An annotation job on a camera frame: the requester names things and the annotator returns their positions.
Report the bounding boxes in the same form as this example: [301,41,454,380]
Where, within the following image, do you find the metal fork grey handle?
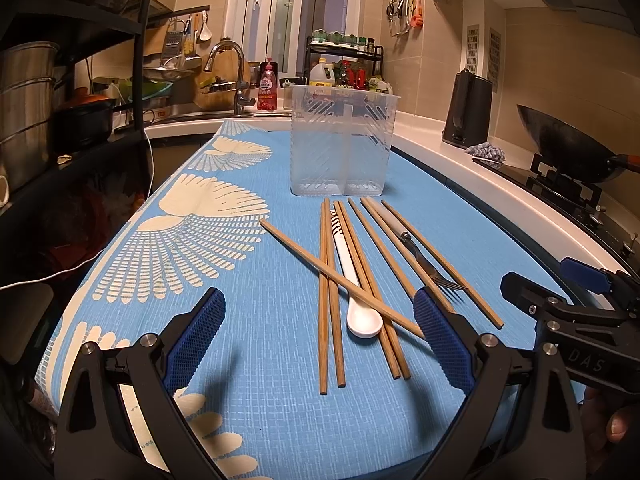
[371,200,463,290]

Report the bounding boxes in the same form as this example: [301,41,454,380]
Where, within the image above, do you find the white ceramic spoon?
[331,209,383,339]

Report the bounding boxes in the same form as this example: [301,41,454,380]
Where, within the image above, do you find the wooden chopstick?
[318,204,329,394]
[382,200,504,330]
[323,198,346,388]
[332,200,403,380]
[360,197,454,313]
[334,200,411,379]
[259,220,425,339]
[348,198,416,299]

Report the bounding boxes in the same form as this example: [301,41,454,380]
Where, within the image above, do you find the chrome kitchen faucet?
[198,37,256,116]

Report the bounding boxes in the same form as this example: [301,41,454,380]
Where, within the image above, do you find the hanging utensils on hooks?
[385,0,424,37]

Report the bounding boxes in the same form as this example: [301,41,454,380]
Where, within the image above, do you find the right human hand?
[580,387,639,474]

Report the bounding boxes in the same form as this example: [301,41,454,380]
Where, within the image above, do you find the black gas stove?
[472,154,639,278]

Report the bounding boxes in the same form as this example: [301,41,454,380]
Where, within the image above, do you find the blue patterned table mat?
[34,119,609,480]

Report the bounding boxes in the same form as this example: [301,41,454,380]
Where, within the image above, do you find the black wok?
[518,104,639,184]

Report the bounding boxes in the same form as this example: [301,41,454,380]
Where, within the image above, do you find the blue checkered cloth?
[465,142,506,168]

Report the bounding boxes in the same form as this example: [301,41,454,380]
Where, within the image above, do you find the black electric kettle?
[442,68,494,148]

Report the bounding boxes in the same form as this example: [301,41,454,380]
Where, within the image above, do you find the white mug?
[0,174,10,207]

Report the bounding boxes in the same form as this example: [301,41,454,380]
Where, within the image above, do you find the orange lidded pot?
[48,87,117,156]

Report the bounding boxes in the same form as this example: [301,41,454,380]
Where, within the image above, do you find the clear plastic utensil holder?
[290,86,399,196]

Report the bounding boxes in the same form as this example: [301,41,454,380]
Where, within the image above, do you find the stainless steel sink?
[153,103,292,125]

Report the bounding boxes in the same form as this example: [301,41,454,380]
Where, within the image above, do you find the wooden cutting board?
[194,49,250,110]

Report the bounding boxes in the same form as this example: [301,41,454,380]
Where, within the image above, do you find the steel stock pot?
[1,41,58,190]

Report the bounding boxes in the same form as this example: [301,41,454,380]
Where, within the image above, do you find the black spice rack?
[303,29,384,91]

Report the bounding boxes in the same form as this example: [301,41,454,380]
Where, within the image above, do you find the yellow oil jug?
[308,58,335,87]

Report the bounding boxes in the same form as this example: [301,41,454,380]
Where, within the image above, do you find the red dish soap bottle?
[257,58,278,112]

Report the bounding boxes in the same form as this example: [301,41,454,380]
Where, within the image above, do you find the white hanging ladle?
[198,10,212,42]

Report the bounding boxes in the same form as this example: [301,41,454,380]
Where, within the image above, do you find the black shelf rack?
[1,0,198,218]

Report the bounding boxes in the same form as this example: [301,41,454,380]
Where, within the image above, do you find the white power cable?
[0,79,156,292]

